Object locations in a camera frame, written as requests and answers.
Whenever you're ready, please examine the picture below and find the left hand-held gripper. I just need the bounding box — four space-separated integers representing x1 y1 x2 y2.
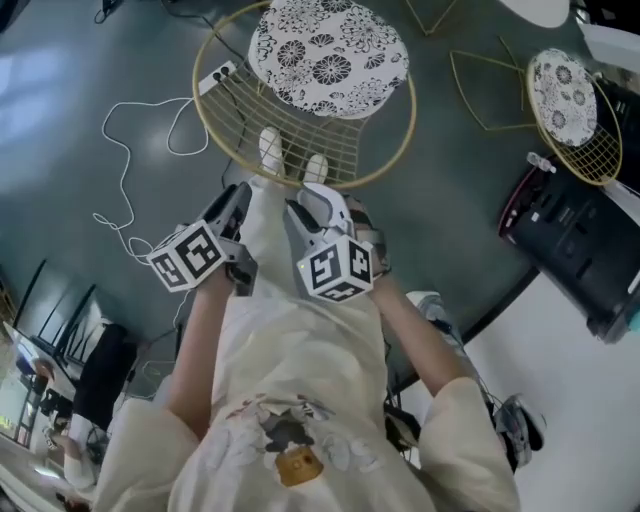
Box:
146 182 260 297

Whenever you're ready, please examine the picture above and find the gold wire chair floral cushion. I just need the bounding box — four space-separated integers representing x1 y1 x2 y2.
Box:
524 47 624 187
192 0 418 191

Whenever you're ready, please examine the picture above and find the person's left forearm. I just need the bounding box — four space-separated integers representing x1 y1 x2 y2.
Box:
164 272 241 441

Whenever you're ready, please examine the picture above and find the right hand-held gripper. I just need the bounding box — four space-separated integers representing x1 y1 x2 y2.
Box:
284 182 376 304

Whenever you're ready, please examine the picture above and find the person's left white shoe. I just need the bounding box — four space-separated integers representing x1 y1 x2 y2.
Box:
258 126 286 177

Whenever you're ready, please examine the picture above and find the black equipment case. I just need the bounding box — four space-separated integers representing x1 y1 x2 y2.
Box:
497 162 640 346

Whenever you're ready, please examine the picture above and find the person's right hand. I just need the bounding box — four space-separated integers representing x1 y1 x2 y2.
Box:
349 197 391 276

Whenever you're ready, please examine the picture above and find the black cable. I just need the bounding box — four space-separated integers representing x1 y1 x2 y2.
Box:
164 0 251 66

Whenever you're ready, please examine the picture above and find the person's white shoe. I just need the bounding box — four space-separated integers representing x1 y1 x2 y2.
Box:
303 153 330 185
258 126 286 177

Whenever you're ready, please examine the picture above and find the person's right white shoe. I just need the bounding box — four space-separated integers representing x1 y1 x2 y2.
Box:
303 153 330 185

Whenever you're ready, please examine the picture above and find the gold wire frame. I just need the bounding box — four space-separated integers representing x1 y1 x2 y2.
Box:
448 35 539 132

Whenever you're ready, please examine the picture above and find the yellow pendant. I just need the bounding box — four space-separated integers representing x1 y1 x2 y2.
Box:
274 447 324 487

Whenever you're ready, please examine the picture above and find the grey white device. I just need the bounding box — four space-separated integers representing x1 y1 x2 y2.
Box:
492 394 547 469

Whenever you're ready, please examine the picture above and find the person's cream dress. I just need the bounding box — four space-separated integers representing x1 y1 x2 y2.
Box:
94 169 521 512

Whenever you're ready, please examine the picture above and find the white power strip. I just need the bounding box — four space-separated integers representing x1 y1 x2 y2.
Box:
197 59 240 96

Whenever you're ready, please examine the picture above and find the clear plastic bottle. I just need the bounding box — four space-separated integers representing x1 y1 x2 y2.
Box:
526 152 557 175

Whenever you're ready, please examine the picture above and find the person's right forearm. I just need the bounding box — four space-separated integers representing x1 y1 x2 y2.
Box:
369 277 476 401

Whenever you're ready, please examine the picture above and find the white cable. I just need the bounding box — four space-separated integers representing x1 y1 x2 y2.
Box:
92 97 211 262

